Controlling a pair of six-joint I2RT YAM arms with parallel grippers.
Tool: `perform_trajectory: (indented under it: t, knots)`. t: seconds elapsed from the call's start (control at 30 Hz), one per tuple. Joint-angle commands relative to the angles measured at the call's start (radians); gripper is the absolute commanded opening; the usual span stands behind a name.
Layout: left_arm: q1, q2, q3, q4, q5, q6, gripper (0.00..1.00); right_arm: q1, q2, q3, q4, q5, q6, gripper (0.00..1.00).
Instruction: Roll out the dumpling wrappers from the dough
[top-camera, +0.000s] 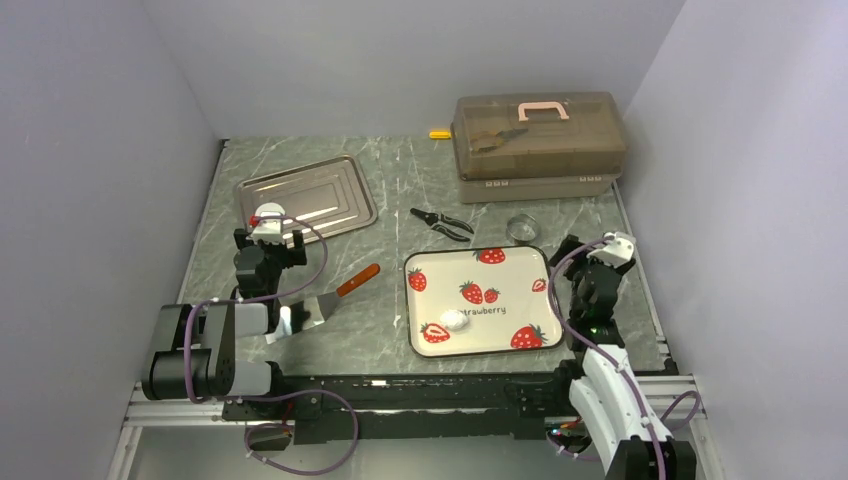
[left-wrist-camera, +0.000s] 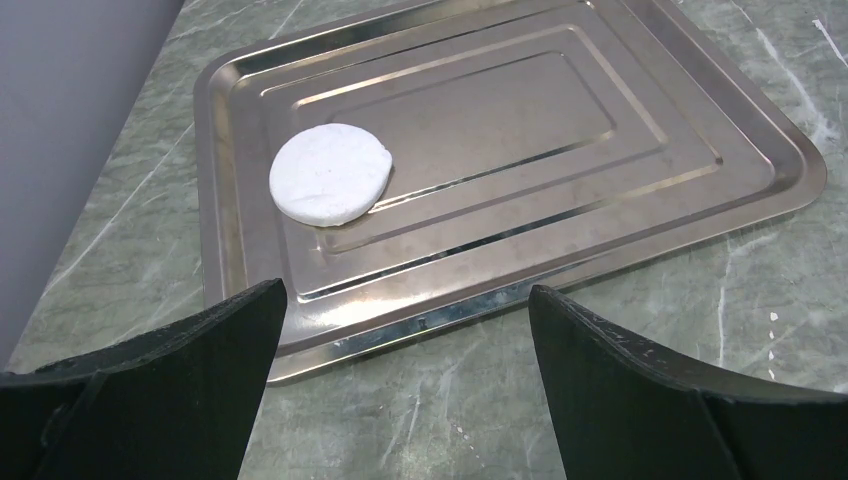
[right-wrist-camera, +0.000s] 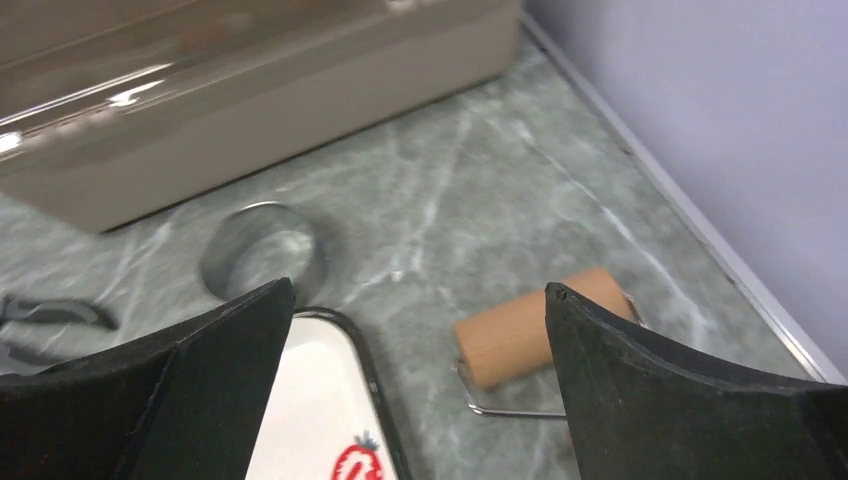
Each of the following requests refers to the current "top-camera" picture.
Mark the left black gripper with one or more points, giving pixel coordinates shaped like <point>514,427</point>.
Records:
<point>294,257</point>

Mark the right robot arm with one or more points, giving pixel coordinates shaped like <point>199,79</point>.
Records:
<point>632,441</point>

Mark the steel baking tray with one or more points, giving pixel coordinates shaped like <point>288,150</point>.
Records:
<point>332,195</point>

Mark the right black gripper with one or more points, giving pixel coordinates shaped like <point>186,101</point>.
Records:
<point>580,259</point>

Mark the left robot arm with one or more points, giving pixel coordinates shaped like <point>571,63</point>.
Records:
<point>192,350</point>

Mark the white dough ball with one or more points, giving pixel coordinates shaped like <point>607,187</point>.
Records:
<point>454,320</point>

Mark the brown translucent tool box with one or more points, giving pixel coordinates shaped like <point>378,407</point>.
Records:
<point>535,146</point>

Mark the spatula with wooden handle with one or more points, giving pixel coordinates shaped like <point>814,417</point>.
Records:
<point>316,310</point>

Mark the strawberry pattern white tray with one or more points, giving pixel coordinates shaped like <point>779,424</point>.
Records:
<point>502,289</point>

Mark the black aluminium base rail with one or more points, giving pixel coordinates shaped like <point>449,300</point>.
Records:
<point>519,405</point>

